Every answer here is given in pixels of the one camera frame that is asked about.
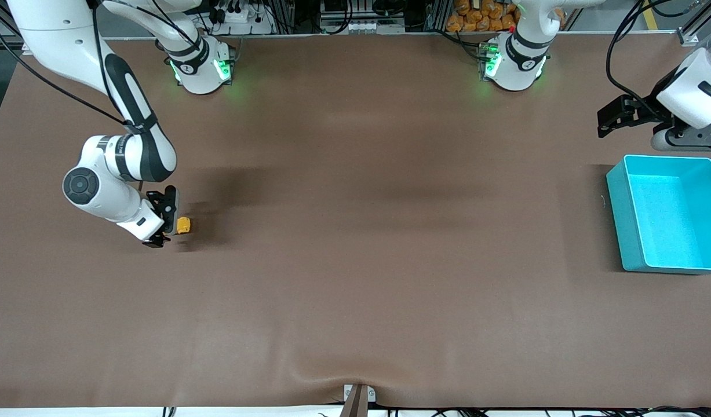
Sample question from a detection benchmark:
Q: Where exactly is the teal plastic bin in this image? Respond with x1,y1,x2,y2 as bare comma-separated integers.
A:
606,154,711,275

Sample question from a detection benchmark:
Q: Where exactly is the orange toy pile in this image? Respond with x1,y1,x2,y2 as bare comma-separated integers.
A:
446,0,521,33

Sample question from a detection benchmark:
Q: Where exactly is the brown table mat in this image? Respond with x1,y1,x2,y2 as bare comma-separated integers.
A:
0,32,711,409

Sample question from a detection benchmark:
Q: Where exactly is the white power strip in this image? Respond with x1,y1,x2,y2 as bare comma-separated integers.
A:
207,5,275,35

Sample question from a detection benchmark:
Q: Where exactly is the metal table clamp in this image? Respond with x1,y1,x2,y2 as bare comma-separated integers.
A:
342,383,377,417

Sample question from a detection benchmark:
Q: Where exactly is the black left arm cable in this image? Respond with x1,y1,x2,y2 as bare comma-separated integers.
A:
606,0,680,116

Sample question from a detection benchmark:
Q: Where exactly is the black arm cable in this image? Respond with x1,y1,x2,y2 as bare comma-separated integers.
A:
606,0,680,116
6,0,159,134

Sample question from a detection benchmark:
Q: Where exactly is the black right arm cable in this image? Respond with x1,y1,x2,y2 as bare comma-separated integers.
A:
6,0,159,134

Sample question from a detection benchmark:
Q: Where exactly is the aluminium extrusion frame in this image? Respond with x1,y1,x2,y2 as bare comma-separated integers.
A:
0,0,711,47

